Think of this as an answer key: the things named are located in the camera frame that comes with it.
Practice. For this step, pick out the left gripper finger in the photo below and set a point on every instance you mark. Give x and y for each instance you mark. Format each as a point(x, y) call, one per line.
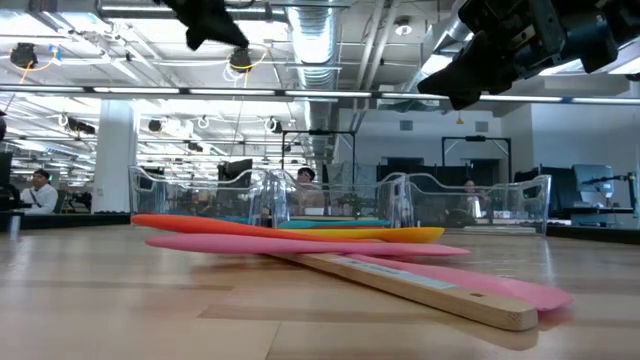
point(192, 22)
point(222, 20)

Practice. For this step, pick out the gray monitor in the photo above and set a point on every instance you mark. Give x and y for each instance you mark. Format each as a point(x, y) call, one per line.
point(592, 180)

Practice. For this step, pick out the orange silicone spoon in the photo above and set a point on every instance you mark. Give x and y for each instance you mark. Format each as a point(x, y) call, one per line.
point(200, 226)

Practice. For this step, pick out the silver ventilation duct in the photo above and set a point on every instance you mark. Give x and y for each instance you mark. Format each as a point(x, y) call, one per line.
point(447, 22)
point(312, 40)

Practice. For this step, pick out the white ceiling sensor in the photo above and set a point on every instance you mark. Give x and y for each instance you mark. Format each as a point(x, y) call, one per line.
point(402, 27)

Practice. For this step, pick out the white column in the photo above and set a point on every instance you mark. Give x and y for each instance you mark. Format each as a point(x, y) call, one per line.
point(115, 160)

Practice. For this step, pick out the clear plastic bin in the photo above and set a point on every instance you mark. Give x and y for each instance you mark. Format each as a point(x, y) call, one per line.
point(350, 200)
point(520, 220)
point(165, 200)

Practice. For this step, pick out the long horizontal light bar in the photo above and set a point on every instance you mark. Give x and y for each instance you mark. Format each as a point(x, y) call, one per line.
point(325, 93)

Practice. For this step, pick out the black chair back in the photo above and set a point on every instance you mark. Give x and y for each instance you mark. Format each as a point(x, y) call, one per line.
point(235, 167)

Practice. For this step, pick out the person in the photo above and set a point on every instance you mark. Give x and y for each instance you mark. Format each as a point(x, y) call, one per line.
point(310, 192)
point(470, 197)
point(42, 197)

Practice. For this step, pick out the pink silicone spoon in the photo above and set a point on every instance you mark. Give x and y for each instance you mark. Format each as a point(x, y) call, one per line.
point(300, 245)

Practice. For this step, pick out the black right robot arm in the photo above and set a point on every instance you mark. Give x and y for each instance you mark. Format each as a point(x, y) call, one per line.
point(600, 45)

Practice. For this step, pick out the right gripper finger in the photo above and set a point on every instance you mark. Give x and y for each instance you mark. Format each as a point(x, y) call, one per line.
point(475, 70)
point(467, 99)

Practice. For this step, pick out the small silver cylinder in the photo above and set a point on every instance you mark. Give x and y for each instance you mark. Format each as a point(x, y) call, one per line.
point(14, 227)

